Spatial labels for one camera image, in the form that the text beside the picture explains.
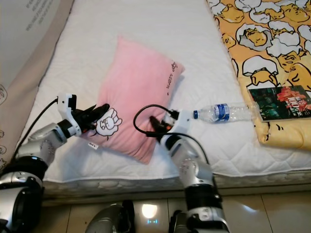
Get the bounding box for pink pillow with bunny print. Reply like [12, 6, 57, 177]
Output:
[85, 35, 186, 165]

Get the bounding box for clear plastic water bottle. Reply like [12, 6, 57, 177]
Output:
[192, 102, 261, 123]

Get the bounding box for dark green red book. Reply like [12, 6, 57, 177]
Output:
[248, 85, 311, 122]

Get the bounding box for yellow cartoon egg quilt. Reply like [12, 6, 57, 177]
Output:
[207, 0, 311, 150]

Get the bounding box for silver right robot leg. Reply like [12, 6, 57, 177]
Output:
[168, 211, 196, 233]

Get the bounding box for silver robot leg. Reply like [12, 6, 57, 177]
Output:
[85, 201, 135, 233]
[168, 211, 196, 233]

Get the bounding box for silver left robot leg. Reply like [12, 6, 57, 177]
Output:
[85, 201, 135, 233]

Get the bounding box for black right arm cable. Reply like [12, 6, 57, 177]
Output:
[134, 104, 212, 166]

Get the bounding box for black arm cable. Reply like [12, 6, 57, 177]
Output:
[22, 97, 60, 161]
[134, 104, 212, 166]

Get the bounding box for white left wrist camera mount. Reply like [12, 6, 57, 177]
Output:
[57, 93, 82, 136]

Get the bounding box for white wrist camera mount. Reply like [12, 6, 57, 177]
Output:
[57, 93, 82, 136]
[170, 111, 193, 139]

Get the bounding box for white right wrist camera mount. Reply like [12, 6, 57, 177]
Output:
[170, 111, 193, 139]

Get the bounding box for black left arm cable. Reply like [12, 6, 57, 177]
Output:
[22, 97, 60, 161]

